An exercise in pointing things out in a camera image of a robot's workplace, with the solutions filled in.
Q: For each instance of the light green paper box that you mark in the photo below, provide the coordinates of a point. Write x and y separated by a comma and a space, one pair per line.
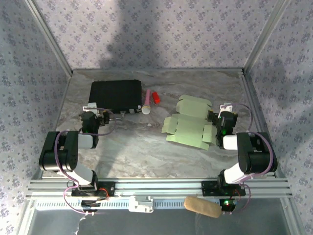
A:
190, 127

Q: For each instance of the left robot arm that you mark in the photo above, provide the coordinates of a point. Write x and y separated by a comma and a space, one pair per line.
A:
58, 151

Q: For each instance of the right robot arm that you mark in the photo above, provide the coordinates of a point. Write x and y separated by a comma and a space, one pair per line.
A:
256, 151

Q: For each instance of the pink microphone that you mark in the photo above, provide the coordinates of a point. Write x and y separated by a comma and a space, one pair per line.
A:
146, 107

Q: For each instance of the red block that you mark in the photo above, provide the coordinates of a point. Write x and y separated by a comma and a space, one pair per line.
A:
156, 97

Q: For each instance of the black controller board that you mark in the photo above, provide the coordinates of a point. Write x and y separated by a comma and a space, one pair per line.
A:
227, 205
90, 205

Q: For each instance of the tan foam roll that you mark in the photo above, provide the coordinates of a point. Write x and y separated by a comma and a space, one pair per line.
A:
203, 206

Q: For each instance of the white plastic clip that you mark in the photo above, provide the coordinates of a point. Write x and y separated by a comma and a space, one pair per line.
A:
140, 204

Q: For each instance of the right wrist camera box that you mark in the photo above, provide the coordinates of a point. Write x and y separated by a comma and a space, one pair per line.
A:
225, 107

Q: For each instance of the aluminium side rail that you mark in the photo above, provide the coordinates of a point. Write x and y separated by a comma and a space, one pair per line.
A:
259, 117

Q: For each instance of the aluminium back rail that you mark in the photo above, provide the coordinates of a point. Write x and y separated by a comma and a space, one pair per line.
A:
156, 70

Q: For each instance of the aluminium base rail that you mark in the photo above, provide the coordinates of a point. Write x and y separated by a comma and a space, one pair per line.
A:
159, 187

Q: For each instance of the aluminium corner post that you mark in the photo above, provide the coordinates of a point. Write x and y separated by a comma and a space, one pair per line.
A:
266, 36
51, 41

